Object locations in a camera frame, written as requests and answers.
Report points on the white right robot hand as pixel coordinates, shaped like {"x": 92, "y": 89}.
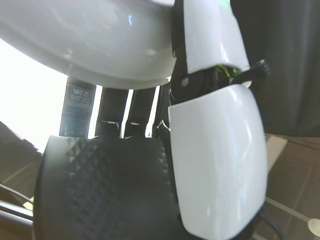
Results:
{"x": 112, "y": 187}

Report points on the white rod with round end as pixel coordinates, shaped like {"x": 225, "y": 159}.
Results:
{"x": 313, "y": 225}

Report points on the dark curtain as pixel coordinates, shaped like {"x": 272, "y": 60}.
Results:
{"x": 287, "y": 62}

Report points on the grey metal rail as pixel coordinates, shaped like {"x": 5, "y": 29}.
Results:
{"x": 12, "y": 208}

